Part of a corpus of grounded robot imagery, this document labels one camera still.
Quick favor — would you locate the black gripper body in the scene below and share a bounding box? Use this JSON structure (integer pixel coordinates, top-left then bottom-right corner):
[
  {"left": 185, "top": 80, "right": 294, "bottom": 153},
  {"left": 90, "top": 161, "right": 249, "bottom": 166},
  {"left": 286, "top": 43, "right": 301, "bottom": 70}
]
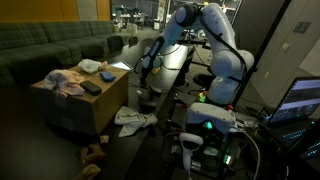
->
[{"left": 139, "top": 68, "right": 153, "bottom": 86}]

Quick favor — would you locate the white plastic bag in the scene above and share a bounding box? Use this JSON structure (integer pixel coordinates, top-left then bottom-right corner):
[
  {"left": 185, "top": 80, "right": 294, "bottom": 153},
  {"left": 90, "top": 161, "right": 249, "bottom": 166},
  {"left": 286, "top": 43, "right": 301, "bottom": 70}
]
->
[{"left": 77, "top": 58, "right": 109, "bottom": 74}]

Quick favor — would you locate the large cardboard box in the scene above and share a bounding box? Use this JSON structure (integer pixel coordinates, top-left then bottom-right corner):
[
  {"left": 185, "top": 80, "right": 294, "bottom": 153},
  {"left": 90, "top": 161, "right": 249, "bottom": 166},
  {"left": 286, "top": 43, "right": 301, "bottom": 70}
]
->
[{"left": 30, "top": 64, "right": 130, "bottom": 136}]

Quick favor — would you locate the white framed tablet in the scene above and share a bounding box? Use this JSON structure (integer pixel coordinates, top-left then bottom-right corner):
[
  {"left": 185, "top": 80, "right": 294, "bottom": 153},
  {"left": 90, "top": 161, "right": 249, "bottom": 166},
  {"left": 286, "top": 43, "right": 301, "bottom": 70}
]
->
[{"left": 109, "top": 60, "right": 134, "bottom": 72}]

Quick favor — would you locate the crumpled white towel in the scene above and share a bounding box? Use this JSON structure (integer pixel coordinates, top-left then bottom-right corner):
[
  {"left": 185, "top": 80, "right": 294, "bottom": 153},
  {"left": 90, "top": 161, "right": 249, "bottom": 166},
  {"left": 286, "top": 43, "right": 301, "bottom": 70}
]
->
[{"left": 114, "top": 105, "right": 159, "bottom": 138}]

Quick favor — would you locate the black rectangular case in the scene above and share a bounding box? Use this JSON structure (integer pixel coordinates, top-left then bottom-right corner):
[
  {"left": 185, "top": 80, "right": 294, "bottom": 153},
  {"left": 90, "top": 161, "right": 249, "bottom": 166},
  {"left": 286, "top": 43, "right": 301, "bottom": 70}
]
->
[{"left": 79, "top": 80, "right": 103, "bottom": 97}]

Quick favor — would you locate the small yellow green object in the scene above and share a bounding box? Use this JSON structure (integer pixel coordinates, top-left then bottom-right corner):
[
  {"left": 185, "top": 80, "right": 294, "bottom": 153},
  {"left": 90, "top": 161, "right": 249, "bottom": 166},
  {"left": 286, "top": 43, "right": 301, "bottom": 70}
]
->
[{"left": 196, "top": 91, "right": 208, "bottom": 104}]

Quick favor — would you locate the white VR headset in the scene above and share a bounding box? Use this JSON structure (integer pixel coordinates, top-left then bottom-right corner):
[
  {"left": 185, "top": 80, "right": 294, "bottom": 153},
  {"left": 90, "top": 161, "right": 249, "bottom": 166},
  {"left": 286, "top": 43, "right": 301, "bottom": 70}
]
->
[{"left": 184, "top": 102, "right": 237, "bottom": 134}]

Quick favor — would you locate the white VR controller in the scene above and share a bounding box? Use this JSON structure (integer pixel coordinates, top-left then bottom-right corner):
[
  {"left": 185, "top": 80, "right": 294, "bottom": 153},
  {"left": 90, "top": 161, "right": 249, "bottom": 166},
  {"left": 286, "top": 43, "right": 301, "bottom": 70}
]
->
[{"left": 178, "top": 132, "right": 204, "bottom": 174}]

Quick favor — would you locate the pink cloth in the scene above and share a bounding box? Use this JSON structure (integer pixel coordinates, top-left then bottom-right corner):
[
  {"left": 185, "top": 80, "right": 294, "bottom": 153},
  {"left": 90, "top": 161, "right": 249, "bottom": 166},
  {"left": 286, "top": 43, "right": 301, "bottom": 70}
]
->
[{"left": 39, "top": 68, "right": 86, "bottom": 98}]

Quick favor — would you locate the brown plush toy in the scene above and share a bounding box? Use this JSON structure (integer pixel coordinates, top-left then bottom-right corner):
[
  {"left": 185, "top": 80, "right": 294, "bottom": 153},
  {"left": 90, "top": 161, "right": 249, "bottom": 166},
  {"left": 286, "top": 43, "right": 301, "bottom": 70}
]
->
[{"left": 75, "top": 143, "right": 107, "bottom": 180}]

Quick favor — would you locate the green plaid sofa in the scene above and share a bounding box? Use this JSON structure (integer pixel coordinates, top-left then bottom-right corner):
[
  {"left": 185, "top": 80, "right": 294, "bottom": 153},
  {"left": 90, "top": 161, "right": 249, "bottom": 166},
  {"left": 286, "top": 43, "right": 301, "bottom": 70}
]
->
[{"left": 0, "top": 20, "right": 139, "bottom": 84}]

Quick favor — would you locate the black tripod pole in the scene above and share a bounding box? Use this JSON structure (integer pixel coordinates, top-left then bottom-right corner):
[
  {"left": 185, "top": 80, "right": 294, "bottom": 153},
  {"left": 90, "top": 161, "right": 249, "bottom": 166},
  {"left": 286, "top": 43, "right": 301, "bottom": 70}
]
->
[{"left": 231, "top": 0, "right": 293, "bottom": 108}]

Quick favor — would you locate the open laptop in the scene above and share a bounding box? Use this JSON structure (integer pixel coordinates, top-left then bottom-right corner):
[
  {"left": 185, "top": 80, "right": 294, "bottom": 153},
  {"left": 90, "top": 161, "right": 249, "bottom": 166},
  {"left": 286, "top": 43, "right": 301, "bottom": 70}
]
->
[{"left": 266, "top": 76, "right": 320, "bottom": 161}]

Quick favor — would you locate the thick white cable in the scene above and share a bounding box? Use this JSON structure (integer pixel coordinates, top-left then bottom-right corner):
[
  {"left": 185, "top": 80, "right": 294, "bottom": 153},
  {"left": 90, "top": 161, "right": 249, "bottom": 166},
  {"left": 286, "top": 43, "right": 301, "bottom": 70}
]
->
[{"left": 239, "top": 131, "right": 262, "bottom": 180}]

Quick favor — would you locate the grey wall switch plate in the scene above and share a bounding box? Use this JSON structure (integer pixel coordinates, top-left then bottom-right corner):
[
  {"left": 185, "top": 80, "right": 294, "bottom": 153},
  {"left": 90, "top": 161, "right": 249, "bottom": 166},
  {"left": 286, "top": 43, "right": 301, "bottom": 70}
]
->
[{"left": 293, "top": 21, "right": 311, "bottom": 34}]

